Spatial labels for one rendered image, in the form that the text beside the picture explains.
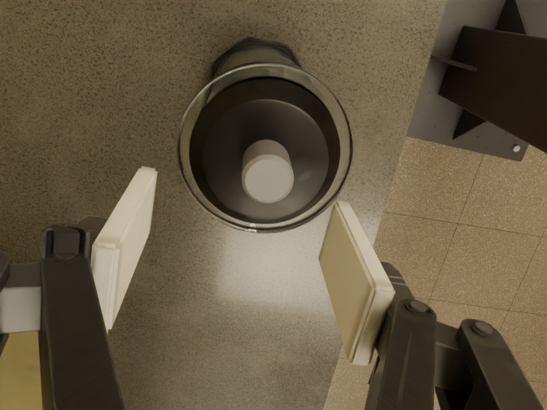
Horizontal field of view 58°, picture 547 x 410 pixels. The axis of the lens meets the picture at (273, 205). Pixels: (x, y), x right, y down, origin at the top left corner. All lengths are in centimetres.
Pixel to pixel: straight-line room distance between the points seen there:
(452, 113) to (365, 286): 145
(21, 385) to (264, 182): 41
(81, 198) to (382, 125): 34
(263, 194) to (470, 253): 159
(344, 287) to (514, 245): 172
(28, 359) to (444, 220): 139
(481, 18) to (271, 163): 136
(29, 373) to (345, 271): 47
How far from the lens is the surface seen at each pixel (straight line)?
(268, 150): 27
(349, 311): 17
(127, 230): 16
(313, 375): 70
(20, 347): 64
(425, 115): 157
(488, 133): 166
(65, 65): 55
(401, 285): 18
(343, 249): 19
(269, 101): 28
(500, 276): 193
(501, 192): 177
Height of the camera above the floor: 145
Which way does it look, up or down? 66 degrees down
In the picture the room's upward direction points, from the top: 173 degrees clockwise
